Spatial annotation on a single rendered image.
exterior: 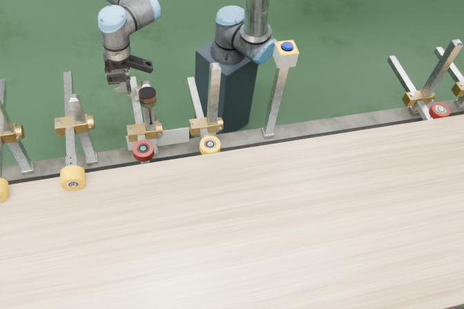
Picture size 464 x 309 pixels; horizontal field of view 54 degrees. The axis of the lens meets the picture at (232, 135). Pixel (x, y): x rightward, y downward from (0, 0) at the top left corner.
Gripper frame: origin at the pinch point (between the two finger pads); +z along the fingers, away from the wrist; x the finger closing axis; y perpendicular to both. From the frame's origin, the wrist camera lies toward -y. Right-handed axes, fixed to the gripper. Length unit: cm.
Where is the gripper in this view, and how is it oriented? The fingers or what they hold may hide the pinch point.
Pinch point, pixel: (130, 91)
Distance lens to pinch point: 179.7
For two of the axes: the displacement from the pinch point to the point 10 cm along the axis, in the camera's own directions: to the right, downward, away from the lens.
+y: -9.7, 1.5, -2.0
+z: -0.7, 6.0, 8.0
